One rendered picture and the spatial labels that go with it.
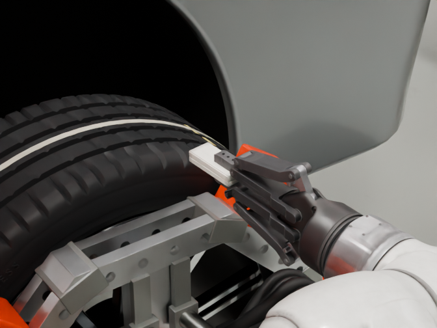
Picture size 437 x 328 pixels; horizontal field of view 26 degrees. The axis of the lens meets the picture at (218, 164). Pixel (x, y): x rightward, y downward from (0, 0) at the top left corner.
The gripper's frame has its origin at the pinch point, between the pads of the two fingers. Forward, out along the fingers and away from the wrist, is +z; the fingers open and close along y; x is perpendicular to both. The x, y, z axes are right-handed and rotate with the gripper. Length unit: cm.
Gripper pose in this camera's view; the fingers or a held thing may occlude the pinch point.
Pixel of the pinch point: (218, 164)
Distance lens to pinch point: 108.8
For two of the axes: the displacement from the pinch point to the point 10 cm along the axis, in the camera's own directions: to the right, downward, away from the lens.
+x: -7.5, 3.7, -5.5
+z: -6.6, -4.3, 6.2
